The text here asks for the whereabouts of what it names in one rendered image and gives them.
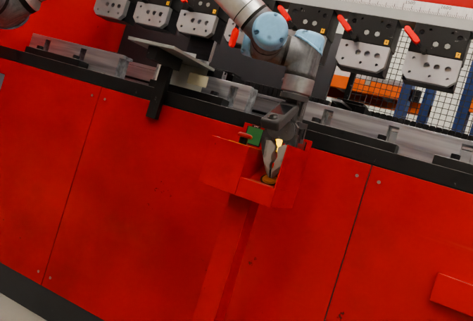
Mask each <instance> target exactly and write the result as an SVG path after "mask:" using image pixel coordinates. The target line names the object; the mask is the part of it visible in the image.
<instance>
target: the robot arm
mask: <svg viewBox="0 0 473 321"><path fill-rule="evenodd" d="M43 1H46V0H0V29H3V30H13V29H16V28H18V27H21V26H22V25H24V24H25V23H26V22H27V21H28V20H29V17H30V15H31V14H33V13H35V12H37V11H39V9H40V6H41V3H42V2H43ZM214 1H215V2H216V3H217V4H218V5H219V6H220V8H221V9H222V10H223V11H224V12H225V13H226V14H227V15H228V16H229V17H230V18H231V19H232V20H233V21H234V22H235V23H236V24H237V25H238V26H239V27H240V28H241V29H242V31H243V32H244V33H245V34H244V39H243V42H242V45H241V53H242V54H243V55H244V56H248V57H251V58H252V59H258V60H262V61H266V62H269V63H274V64H277V65H282V66H286V71H285V75H284V77H283V78H282V82H283V83H282V88H281V89H282V90H283V91H281V93H280V96H281V97H284V98H286V102H284V101H282V102H280V103H279V104H278V105H277V106H275V107H274V108H273V109H272V110H271V111H270V112H269V113H267V114H266V115H265V116H263V117H262V118H261V127H262V128H265V130H264V132H263V135H262V138H261V148H262V155H263V162H264V166H265V171H266V173H267V176H268V177H269V178H273V177H275V176H276V175H278V174H279V170H280V168H281V164H282V161H283V158H284V154H285V151H286V147H287V145H290V146H293V147H296V148H297V146H298V143H299V144H303V140H304V137H305V133H306V130H307V127H308V124H305V123H302V121H303V116H304V113H305V109H306V106H307V103H308V100H309V98H308V97H309V96H311V94H312V91H313V86H314V83H315V77H316V74H317V70H318V67H319V64H320V59H321V57H322V52H323V48H324V42H325V40H324V37H323V36H322V35H321V34H319V33H316V32H313V31H310V30H297V31H296V33H295V35H294V36H291V35H288V25H287V22H286V20H285V19H284V17H283V16H282V15H280V14H278V13H275V12H272V11H271V10H270V9H269V8H268V7H267V6H266V5H265V3H264V2H263V1H262V0H214ZM304 130H305V132H304V134H303V131H304ZM302 135H303V139H301V138H302ZM276 139H282V141H283V143H284V144H285V145H282V146H279V147H278V149H277V145H276V143H277V142H276ZM276 151H277V153H276ZM276 158H277V159H276ZM273 163H274V167H273V168H272V164H273Z"/></svg>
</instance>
